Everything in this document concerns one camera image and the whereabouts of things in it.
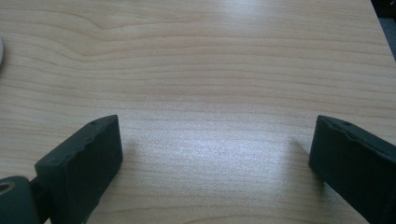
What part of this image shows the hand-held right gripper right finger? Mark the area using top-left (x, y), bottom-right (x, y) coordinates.
top-left (308, 115), bottom-right (396, 224)

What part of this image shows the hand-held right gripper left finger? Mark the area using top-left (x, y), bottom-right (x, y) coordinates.
top-left (35, 114), bottom-right (123, 224)

